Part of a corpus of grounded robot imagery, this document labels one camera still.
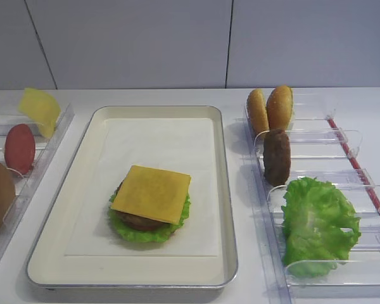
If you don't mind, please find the green lettuce under burger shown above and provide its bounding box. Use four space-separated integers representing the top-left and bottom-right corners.
108 193 191 243

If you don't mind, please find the sesame top bun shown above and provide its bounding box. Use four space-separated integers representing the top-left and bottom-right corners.
246 88 269 135

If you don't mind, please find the clear acrylic rack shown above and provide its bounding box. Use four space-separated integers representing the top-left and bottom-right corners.
243 94 380 303
0 104 74 261

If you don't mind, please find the red tomato slice in rack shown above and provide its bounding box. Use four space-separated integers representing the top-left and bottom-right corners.
4 123 35 175

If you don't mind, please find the clear acrylic right rack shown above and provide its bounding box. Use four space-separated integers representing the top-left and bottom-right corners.
243 94 380 303

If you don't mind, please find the yellow cheese slice in rack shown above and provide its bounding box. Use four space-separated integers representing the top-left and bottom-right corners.
18 87 61 139

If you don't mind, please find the upright bun in rack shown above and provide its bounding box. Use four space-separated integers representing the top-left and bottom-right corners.
267 85 293 130

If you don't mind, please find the red rail strip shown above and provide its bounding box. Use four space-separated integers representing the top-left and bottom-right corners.
326 118 380 217

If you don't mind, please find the cream metal baking tray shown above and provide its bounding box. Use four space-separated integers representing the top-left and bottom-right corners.
27 106 238 289

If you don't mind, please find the brown patty on burger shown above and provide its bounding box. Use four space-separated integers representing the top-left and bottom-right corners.
115 179 167 232

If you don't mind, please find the brown patty in rack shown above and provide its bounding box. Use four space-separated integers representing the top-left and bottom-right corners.
263 129 291 187

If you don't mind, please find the orange cheese slice on burger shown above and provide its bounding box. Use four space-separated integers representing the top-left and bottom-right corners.
111 165 191 224

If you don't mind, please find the white parchment paper sheet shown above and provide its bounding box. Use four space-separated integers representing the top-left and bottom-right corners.
66 118 220 257

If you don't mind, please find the green lettuce leaf in rack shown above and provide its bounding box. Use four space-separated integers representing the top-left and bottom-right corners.
281 177 361 278

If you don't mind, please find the clear acrylic left rack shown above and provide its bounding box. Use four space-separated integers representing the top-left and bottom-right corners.
0 104 74 261

